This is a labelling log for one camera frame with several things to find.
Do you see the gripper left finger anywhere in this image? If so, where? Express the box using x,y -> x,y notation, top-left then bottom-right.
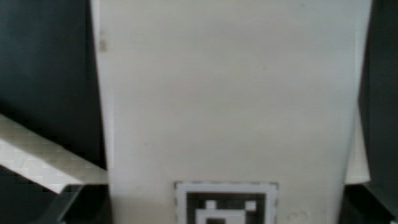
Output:
37,185 -> 83,224

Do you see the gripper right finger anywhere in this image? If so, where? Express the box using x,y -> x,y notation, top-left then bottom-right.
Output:
364,182 -> 398,224

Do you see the white cabinet top block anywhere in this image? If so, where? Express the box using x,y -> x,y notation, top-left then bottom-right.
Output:
92,0 -> 371,224

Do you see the white cabinet body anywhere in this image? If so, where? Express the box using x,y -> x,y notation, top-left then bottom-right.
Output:
344,114 -> 371,185

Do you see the white U-shaped frame wall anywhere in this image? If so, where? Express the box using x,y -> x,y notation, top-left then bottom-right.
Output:
0,114 -> 108,193

